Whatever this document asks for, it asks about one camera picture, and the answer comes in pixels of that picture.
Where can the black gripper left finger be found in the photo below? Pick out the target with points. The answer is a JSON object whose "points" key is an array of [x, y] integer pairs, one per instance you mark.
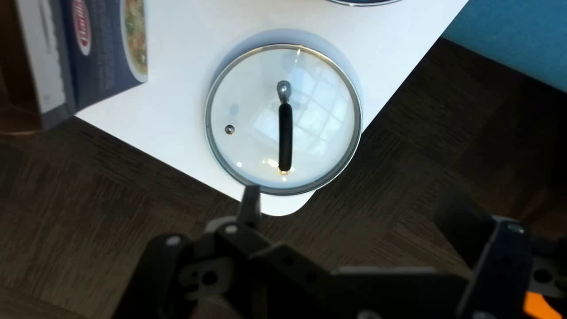
{"points": [[250, 206]]}

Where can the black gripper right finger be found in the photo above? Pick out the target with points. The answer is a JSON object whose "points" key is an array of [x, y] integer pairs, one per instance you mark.
{"points": [[496, 267]]}

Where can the blue pasta box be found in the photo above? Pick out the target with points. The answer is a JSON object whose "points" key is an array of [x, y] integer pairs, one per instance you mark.
{"points": [[99, 54]]}

